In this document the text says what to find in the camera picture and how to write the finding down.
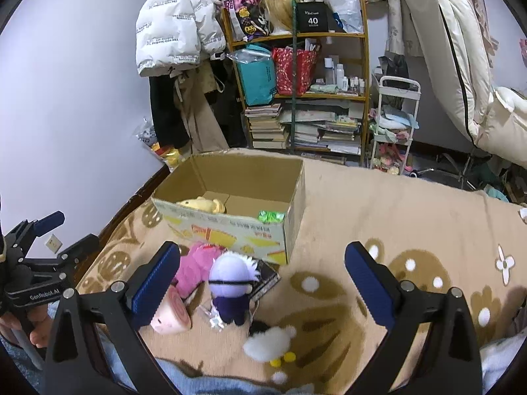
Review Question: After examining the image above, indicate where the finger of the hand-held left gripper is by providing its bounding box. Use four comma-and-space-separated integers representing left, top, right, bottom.
55, 234, 101, 276
3, 211, 67, 258

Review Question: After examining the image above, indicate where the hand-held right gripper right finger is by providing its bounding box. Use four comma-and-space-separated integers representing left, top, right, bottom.
345, 241, 482, 395

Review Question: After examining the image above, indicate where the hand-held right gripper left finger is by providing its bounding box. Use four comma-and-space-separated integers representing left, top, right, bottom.
43, 241, 182, 395

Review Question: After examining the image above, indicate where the white-haired plush doll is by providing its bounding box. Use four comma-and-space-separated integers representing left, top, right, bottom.
208, 252, 258, 326

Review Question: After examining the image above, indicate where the black tissue pack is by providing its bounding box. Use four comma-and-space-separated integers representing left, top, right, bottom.
247, 257, 281, 302

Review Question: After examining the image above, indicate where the printed cardboard box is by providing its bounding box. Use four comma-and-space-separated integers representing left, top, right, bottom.
152, 154, 306, 265

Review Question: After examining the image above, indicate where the white fluffy plush toy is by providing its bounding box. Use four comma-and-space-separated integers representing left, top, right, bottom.
243, 319, 298, 384

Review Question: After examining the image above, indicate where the person's left hand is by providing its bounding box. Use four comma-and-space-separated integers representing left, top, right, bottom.
0, 308, 55, 350

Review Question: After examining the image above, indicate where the beige printed blanket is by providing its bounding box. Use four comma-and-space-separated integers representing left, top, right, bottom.
76, 148, 527, 395

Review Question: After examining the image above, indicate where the yellow plush toy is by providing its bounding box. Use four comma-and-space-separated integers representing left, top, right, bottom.
177, 196, 228, 215

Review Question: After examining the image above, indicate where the person's light blue clothing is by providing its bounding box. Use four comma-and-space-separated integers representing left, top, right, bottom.
0, 329, 527, 395

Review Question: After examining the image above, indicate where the green snack packet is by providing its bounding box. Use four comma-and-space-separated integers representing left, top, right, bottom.
257, 210, 287, 224

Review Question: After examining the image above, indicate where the pile of plastic packets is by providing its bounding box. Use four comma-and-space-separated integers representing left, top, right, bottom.
134, 119, 182, 169

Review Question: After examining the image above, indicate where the black chair base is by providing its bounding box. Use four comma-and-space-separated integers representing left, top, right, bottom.
416, 152, 490, 192

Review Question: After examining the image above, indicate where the black hanging coat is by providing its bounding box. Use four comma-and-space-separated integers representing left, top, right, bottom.
149, 62, 248, 149

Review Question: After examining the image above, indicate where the beige hanging garment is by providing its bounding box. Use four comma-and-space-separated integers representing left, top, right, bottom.
173, 66, 229, 153

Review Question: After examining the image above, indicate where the stack of books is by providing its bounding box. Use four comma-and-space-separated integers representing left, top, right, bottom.
245, 101, 365, 165

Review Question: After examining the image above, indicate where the white trolley cart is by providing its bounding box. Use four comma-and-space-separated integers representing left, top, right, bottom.
368, 76, 421, 173

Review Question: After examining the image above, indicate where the group of cosmetic bottles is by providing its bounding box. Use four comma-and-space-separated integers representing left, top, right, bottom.
323, 55, 367, 94

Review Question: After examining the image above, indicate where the green pole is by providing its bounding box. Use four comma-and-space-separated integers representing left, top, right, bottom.
290, 0, 298, 153

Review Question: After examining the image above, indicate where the red gift bag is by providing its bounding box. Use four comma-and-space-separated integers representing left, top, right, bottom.
272, 46, 322, 95

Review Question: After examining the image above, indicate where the teal bag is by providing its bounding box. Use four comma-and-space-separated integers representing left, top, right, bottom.
235, 43, 277, 106

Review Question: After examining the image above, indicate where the white puffer jacket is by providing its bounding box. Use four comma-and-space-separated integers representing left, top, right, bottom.
136, 0, 227, 78

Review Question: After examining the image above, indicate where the black box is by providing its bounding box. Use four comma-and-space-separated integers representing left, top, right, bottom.
295, 2, 330, 33

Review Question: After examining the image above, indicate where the clear plastic bag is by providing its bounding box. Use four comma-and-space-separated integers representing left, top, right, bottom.
321, 0, 365, 34

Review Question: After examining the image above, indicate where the colourful printed bag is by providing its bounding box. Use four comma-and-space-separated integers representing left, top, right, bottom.
222, 0, 272, 42

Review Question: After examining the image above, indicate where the blonde wig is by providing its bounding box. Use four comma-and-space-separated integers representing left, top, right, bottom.
259, 0, 295, 34

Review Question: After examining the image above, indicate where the yellow frame shelf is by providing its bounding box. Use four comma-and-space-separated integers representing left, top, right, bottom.
222, 0, 371, 167

